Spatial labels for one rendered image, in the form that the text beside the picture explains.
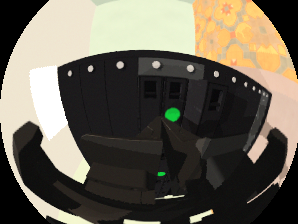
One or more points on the black server rack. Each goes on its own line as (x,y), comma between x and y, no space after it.
(111,94)

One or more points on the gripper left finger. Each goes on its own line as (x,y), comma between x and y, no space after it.
(142,153)

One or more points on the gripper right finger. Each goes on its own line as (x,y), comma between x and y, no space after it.
(186,153)

